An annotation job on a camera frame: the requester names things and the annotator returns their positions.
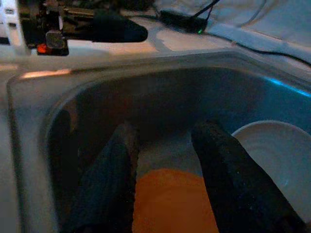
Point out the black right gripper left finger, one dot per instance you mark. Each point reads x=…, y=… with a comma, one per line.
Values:
x=107, y=184

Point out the stainless steel sink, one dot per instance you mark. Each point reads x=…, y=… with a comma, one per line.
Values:
x=158, y=102

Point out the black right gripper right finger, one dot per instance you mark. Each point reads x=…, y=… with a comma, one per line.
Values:
x=238, y=189

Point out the orange plastic plate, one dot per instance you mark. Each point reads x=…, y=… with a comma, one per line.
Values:
x=170, y=204

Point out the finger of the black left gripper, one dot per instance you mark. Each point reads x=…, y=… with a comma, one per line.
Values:
x=109, y=30

